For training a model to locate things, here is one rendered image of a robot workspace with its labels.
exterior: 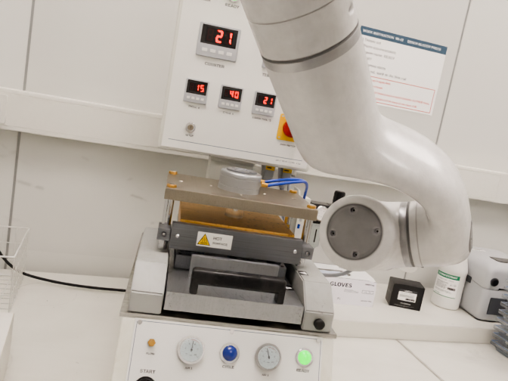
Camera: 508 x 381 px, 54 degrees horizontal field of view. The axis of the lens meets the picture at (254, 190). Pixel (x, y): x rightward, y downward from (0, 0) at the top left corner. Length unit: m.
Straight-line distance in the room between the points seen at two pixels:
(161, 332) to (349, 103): 0.49
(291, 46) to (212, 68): 0.65
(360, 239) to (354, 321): 0.78
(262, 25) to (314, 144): 0.12
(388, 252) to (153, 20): 1.00
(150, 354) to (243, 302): 0.16
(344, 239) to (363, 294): 0.87
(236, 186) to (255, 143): 0.19
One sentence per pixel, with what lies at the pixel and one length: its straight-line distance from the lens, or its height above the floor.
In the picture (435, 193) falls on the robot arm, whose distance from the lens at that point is 0.51.
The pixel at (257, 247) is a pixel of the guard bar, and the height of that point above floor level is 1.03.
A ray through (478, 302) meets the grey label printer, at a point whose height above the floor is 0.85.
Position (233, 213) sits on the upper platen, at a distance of 0.94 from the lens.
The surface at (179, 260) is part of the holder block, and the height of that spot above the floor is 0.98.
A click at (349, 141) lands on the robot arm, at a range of 0.47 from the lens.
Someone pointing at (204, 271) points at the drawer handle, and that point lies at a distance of 0.78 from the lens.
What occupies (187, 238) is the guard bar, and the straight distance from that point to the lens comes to 0.86.
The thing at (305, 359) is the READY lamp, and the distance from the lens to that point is 0.83.
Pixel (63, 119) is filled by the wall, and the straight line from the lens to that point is 1.33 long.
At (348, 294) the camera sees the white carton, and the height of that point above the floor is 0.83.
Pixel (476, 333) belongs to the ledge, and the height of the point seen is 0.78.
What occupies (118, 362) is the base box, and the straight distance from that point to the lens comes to 0.81.
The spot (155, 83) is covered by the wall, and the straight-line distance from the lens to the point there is 1.38.
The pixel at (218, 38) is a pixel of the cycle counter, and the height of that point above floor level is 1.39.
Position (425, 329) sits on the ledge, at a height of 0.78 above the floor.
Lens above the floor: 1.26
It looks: 9 degrees down
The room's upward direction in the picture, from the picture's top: 10 degrees clockwise
